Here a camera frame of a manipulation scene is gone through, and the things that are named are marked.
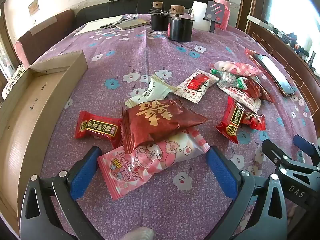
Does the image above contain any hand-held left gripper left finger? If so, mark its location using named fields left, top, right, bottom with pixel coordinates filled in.
left=20, top=146, right=103, bottom=240

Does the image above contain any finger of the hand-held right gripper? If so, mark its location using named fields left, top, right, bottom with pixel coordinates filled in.
left=261, top=138, right=320, bottom=180
left=293, top=134, right=320, bottom=165

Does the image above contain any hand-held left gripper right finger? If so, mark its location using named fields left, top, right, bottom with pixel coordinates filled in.
left=205, top=145, right=298, bottom=240

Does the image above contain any red candy packet black label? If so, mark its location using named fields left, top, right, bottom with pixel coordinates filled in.
left=74, top=110, right=123, bottom=148
left=215, top=96, right=247, bottom=145

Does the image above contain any pink cartoon snack packet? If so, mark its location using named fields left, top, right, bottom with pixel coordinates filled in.
left=97, top=127, right=210, bottom=201

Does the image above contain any cardboard box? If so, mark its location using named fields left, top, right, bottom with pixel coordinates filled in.
left=0, top=50, right=88, bottom=235

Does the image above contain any dark red gold-print packet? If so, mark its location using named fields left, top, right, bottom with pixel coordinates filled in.
left=121, top=99, right=208, bottom=154

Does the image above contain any white and green snack packet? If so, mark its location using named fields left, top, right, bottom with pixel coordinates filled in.
left=124, top=75, right=177, bottom=108

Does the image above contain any dark red snack packet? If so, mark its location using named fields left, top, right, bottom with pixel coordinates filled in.
left=244, top=76, right=275, bottom=103

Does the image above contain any white and red snack packet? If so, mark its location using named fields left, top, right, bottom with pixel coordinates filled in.
left=217, top=81, right=262, bottom=114

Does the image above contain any black smartphone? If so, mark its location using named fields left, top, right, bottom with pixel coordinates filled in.
left=252, top=54, right=297, bottom=97

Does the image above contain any green clear-wrapped candy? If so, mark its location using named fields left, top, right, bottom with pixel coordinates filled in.
left=210, top=68, right=249, bottom=88

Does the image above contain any white cloth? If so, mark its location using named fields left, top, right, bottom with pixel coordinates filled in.
left=124, top=226, right=155, bottom=240

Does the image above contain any pink checked snack packet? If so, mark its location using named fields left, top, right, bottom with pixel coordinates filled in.
left=214, top=61, right=263, bottom=77

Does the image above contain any white packet red label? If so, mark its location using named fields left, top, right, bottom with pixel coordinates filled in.
left=174, top=69, right=219, bottom=104

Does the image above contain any red plastic wrapper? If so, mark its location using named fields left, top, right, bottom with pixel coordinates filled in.
left=244, top=47, right=262, bottom=65

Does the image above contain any wooden sideboard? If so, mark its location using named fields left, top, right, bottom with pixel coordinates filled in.
left=246, top=15, right=320, bottom=110

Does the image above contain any patterned blanket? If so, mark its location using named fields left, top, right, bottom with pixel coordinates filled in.
left=1, top=62, right=25, bottom=100

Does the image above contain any purple floral tablecloth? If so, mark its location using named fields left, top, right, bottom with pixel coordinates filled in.
left=22, top=12, right=320, bottom=240

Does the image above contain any pink thermos bottle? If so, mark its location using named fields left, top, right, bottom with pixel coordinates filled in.
left=214, top=0, right=232, bottom=30

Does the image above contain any wooden door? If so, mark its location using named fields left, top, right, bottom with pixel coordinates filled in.
left=0, top=10, right=15, bottom=88

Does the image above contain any brown armchair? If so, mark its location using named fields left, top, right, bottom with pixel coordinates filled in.
left=15, top=9, right=75, bottom=65

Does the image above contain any white paper sheet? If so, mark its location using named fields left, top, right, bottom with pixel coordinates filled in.
left=74, top=15, right=123, bottom=37

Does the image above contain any black canister red label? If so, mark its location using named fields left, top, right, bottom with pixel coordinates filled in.
left=167, top=5, right=193, bottom=42

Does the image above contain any black phone stand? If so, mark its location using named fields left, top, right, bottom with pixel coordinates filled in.
left=205, top=0, right=227, bottom=33

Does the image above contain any white plastic container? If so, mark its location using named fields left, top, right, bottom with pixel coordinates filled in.
left=192, top=0, right=213, bottom=32

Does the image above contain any brown notebook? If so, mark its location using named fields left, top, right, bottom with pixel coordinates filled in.
left=115, top=19, right=150, bottom=30

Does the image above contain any black canister wooden cap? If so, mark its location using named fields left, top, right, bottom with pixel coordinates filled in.
left=149, top=1, right=168, bottom=31

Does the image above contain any black sofa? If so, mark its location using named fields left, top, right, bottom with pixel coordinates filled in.
left=76, top=0, right=218, bottom=28

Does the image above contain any small wall plaque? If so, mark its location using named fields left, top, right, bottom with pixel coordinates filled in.
left=28, top=0, right=39, bottom=15

